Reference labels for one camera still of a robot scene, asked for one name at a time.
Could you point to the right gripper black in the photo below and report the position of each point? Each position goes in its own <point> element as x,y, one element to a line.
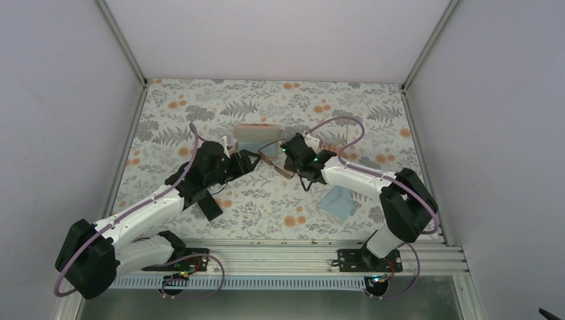
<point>290,166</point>

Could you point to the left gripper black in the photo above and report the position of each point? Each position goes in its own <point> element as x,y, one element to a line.
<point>246,167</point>

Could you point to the brown sunglasses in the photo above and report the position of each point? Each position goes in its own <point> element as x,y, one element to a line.
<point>271,161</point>

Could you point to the pink glasses case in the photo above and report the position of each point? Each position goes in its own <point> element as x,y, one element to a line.
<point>256,133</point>

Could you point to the light blue cleaning cloth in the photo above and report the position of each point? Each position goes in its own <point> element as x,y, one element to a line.
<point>256,148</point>

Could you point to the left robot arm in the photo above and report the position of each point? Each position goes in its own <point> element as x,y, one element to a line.
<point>93,255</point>

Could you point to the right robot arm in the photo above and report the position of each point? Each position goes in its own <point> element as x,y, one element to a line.
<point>406,203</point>

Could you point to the clear orange sunglasses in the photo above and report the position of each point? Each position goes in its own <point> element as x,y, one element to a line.
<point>335,140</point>

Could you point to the black glasses case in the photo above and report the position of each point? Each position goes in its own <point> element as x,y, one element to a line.
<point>210,208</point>

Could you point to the floral table mat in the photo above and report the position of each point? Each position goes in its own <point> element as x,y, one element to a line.
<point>264,205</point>

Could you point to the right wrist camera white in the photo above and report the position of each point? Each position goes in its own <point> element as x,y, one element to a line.
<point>313,142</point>

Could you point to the aluminium rail base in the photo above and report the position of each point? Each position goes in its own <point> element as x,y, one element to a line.
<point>293,280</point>

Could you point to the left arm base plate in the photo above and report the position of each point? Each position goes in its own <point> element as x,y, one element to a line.
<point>185,261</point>

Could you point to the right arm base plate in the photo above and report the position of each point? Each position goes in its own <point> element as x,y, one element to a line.
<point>362,261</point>

